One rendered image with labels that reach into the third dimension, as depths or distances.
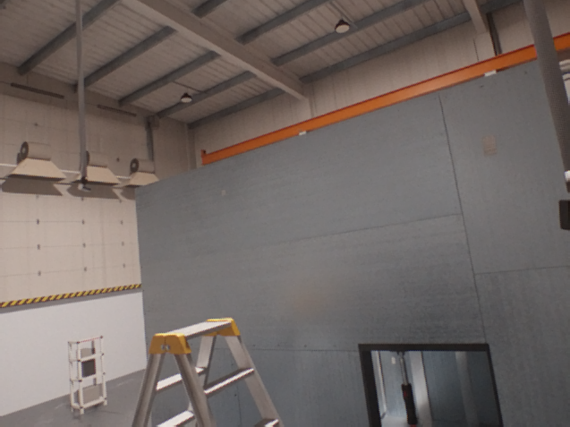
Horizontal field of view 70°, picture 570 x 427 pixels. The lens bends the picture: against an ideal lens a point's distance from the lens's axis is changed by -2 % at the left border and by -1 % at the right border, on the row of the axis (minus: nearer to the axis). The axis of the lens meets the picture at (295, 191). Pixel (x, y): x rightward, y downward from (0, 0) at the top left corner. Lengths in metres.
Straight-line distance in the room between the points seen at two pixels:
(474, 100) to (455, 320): 0.93
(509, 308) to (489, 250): 0.24
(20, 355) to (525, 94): 11.19
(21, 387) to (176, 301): 9.15
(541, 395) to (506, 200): 0.75
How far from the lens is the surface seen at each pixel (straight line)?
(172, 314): 2.89
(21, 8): 10.56
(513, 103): 1.89
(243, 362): 1.98
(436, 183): 1.89
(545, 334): 1.87
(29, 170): 10.99
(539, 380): 1.92
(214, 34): 10.01
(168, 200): 2.88
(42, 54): 11.79
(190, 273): 2.72
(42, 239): 11.68
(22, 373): 11.76
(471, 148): 1.88
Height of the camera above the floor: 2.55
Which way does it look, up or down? 9 degrees up
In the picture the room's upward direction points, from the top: 7 degrees counter-clockwise
